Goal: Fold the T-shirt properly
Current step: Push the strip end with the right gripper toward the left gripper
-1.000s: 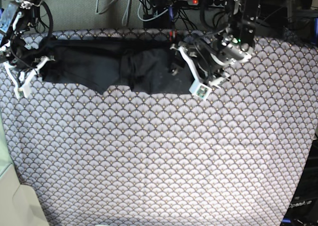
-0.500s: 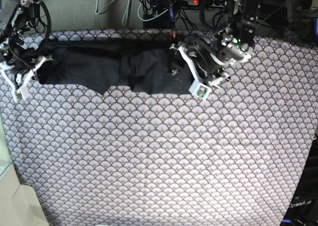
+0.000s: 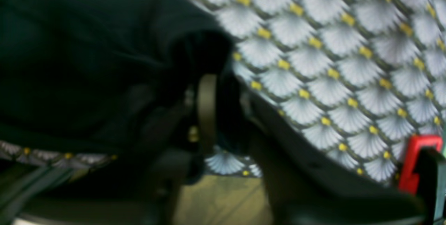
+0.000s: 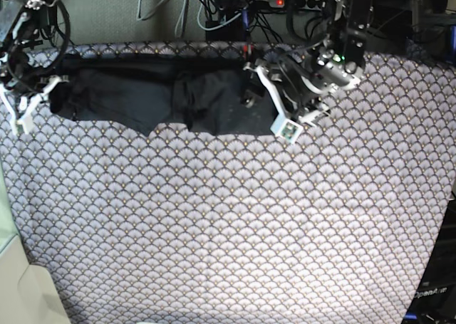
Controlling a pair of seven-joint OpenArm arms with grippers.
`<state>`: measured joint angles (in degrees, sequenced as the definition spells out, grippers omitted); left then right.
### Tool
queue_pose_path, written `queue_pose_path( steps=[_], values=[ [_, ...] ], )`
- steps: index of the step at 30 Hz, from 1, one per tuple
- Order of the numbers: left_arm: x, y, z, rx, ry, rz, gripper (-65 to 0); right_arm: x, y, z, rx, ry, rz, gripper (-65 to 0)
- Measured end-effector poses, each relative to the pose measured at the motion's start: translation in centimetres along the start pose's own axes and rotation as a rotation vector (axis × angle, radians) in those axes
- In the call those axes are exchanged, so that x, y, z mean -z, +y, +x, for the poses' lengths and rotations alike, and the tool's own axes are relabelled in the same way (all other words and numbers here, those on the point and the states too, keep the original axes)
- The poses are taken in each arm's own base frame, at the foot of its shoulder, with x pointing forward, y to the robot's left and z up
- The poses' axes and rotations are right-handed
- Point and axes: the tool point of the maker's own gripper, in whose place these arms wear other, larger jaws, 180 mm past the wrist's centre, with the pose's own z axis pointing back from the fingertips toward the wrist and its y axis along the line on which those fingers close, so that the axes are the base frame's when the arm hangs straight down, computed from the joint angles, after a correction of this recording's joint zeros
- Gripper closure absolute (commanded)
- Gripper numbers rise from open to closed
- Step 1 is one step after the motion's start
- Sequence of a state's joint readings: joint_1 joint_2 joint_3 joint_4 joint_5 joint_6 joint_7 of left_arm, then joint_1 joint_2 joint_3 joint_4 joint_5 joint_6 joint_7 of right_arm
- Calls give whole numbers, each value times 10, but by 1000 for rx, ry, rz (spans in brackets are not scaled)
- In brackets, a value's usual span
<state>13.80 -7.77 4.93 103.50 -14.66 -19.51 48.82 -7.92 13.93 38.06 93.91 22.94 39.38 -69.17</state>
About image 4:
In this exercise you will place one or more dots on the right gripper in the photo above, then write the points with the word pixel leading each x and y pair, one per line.
pixel 20 87

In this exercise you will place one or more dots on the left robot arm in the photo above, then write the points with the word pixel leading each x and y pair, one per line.
pixel 321 64

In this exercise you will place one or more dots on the beige cabinet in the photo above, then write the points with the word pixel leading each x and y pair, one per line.
pixel 28 293

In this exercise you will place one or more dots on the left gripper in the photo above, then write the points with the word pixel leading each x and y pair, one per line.
pixel 289 78

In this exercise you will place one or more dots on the fan patterned tablecloth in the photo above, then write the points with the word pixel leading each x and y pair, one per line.
pixel 182 227

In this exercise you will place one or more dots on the dark navy T-shirt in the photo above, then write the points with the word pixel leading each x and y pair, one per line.
pixel 140 92

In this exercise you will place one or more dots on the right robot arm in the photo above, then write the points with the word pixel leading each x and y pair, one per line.
pixel 21 22

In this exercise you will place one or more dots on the black OpenArm case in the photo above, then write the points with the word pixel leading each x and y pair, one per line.
pixel 434 300

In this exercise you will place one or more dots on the white power strip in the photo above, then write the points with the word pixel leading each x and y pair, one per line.
pixel 305 5

